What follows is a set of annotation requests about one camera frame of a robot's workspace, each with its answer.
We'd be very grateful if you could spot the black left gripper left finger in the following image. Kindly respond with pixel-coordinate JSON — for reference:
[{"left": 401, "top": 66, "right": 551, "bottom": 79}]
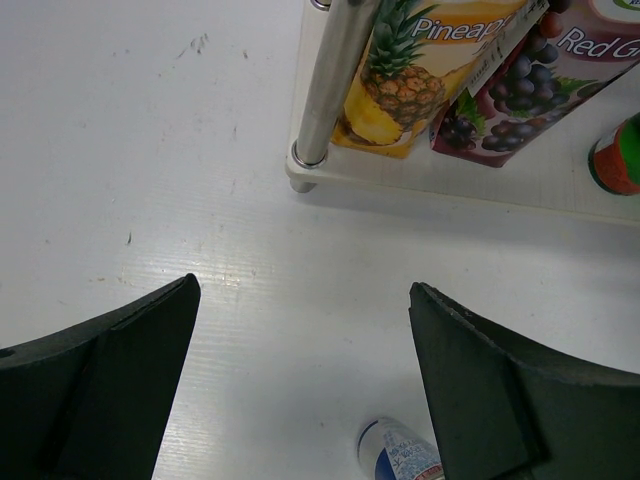
[{"left": 1, "top": 274, "right": 201, "bottom": 479}]

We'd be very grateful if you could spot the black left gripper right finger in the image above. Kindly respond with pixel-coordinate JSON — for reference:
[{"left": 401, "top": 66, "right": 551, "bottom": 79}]
[{"left": 409, "top": 283, "right": 639, "bottom": 479}]

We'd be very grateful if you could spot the white two-tier shelf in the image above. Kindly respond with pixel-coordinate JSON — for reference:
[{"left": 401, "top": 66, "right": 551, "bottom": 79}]
[{"left": 284, "top": 0, "right": 640, "bottom": 229}]

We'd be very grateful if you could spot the silver blue energy can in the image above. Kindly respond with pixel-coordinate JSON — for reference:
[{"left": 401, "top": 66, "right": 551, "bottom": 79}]
[{"left": 356, "top": 417, "right": 445, "bottom": 480}]

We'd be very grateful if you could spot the pineapple juice carton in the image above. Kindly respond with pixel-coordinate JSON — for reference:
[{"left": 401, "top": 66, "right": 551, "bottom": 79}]
[{"left": 331, "top": 1, "right": 525, "bottom": 158}]

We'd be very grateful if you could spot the red grape juice carton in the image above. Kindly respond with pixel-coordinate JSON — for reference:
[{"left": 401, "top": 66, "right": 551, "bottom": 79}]
[{"left": 430, "top": 1, "right": 639, "bottom": 168}]

